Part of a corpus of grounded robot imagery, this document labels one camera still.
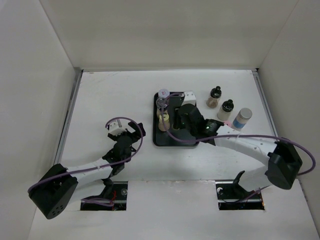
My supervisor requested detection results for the black rectangular tray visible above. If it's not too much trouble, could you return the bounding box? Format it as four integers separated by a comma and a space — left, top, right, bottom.
152, 91, 199, 147

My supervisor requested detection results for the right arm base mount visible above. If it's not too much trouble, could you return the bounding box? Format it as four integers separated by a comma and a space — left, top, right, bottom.
215, 170, 265, 211

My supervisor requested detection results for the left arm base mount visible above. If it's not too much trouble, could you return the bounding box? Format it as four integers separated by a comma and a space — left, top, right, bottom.
80, 179, 129, 212

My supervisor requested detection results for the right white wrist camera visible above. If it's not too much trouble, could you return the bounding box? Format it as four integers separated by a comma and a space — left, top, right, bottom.
181, 91, 197, 106

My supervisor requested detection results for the aluminium table rail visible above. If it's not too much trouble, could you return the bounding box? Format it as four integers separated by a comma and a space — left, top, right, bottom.
252, 68, 278, 137
52, 67, 84, 165

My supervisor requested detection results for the clear cap salt grinder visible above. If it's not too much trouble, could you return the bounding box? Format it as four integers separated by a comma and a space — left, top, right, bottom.
155, 97, 168, 118

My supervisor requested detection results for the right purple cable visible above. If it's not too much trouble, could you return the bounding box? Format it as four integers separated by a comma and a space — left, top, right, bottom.
159, 92, 316, 176

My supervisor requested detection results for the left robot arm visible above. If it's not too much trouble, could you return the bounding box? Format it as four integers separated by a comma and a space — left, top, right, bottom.
27, 119, 146, 220

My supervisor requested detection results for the black cap brown spice bottle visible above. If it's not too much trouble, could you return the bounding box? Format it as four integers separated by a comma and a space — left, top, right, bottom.
206, 86, 222, 109

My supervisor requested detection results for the pink cap spice shaker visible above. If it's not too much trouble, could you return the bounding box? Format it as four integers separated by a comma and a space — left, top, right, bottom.
224, 120, 232, 127

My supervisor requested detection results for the yellow cap spice shaker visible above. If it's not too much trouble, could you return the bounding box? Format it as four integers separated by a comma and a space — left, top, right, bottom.
158, 112, 170, 132

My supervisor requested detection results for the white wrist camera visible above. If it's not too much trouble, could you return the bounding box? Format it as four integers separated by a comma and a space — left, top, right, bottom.
106, 119, 126, 136
181, 91, 197, 106

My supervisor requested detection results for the left aluminium table rail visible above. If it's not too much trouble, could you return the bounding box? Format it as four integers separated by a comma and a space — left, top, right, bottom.
52, 67, 84, 165

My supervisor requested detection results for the right aluminium table rail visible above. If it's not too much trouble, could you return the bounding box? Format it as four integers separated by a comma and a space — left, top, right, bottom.
252, 68, 278, 137

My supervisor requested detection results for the blue label grey cap jar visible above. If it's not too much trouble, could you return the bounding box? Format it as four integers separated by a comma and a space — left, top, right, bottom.
231, 107, 253, 131

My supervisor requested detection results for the black cap white spice bottle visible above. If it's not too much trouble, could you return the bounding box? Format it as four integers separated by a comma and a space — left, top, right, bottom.
217, 99, 234, 122

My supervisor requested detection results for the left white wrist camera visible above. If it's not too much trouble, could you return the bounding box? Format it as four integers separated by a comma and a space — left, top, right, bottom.
106, 119, 126, 136

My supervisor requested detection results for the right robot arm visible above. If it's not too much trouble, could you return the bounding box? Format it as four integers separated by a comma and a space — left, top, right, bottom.
177, 104, 302, 198

